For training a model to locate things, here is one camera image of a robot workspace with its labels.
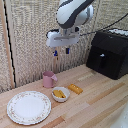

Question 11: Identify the white object with dark dots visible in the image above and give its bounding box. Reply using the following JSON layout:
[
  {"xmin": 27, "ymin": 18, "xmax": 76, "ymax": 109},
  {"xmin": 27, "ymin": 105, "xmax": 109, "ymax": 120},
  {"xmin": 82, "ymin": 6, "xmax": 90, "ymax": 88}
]
[{"xmin": 109, "ymin": 28, "xmax": 128, "ymax": 37}]

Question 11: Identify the white floral rim plate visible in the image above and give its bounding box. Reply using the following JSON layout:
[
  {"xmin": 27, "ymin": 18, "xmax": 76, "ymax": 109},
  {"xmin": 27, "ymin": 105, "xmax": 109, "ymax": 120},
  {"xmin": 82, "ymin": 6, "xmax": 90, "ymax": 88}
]
[{"xmin": 6, "ymin": 90, "xmax": 53, "ymax": 126}]

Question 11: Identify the yellow food in bowl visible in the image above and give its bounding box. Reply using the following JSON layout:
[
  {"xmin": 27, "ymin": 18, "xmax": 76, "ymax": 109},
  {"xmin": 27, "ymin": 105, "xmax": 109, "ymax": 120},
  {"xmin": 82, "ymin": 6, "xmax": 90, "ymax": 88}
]
[{"xmin": 53, "ymin": 89, "xmax": 67, "ymax": 99}]

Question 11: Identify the pink mug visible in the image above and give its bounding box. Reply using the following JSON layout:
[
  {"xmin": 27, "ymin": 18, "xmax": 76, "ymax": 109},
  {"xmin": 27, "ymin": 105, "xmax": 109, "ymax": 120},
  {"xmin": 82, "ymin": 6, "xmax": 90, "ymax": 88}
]
[{"xmin": 41, "ymin": 70, "xmax": 59, "ymax": 89}]

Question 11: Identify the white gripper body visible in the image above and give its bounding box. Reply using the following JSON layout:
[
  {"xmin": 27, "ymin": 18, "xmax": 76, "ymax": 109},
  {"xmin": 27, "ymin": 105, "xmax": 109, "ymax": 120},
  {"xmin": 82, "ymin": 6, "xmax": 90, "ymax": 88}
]
[{"xmin": 45, "ymin": 27, "xmax": 81, "ymax": 49}]

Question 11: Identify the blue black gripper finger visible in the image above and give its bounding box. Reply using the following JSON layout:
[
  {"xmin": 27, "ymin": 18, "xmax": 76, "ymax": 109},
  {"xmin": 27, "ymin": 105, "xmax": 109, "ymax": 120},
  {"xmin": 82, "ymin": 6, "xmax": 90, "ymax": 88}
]
[
  {"xmin": 53, "ymin": 48, "xmax": 59, "ymax": 57},
  {"xmin": 65, "ymin": 46, "xmax": 71, "ymax": 55}
]

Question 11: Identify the black toaster oven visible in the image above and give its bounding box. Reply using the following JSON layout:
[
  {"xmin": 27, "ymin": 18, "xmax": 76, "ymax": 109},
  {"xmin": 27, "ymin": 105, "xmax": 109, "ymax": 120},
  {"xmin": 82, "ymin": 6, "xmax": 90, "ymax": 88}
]
[{"xmin": 85, "ymin": 30, "xmax": 128, "ymax": 81}]

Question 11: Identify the yellow bread piece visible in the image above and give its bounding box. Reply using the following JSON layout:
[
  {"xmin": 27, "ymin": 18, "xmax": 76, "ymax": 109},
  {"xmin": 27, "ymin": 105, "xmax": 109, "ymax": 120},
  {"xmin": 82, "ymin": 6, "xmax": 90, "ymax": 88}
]
[{"xmin": 67, "ymin": 83, "xmax": 84, "ymax": 95}]

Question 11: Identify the small white bowl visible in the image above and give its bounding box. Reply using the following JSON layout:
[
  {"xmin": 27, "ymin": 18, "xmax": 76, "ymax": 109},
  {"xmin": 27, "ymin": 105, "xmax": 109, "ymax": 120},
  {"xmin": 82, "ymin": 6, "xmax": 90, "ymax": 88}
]
[{"xmin": 51, "ymin": 86, "xmax": 71, "ymax": 103}]

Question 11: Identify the wooden vertical beam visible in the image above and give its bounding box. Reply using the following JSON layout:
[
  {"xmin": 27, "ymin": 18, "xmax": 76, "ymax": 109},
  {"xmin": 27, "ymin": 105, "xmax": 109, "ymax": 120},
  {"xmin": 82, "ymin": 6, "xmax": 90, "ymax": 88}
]
[{"xmin": 0, "ymin": 0, "xmax": 16, "ymax": 92}]

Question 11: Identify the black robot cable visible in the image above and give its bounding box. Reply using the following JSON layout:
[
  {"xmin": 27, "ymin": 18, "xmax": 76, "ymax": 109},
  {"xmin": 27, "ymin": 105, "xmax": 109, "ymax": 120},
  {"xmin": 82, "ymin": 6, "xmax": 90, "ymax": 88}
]
[{"xmin": 79, "ymin": 12, "xmax": 128, "ymax": 37}]

